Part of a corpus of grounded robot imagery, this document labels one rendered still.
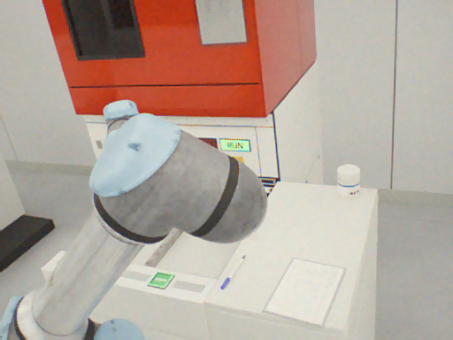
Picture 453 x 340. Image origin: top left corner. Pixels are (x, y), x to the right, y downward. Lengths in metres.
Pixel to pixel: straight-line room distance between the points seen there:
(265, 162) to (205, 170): 1.07
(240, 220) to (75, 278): 0.25
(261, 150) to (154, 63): 0.48
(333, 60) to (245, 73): 1.58
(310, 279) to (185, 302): 0.32
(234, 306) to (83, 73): 1.06
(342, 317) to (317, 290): 0.10
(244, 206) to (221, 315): 0.64
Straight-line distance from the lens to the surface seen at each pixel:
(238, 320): 1.14
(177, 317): 1.24
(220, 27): 1.42
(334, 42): 2.93
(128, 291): 1.27
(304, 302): 1.11
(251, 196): 0.55
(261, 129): 1.54
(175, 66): 1.53
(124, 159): 0.50
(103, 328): 0.84
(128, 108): 1.00
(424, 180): 3.21
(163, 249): 1.56
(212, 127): 1.61
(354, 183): 1.45
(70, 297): 0.69
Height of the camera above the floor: 1.74
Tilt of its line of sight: 27 degrees down
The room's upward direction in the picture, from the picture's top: 9 degrees counter-clockwise
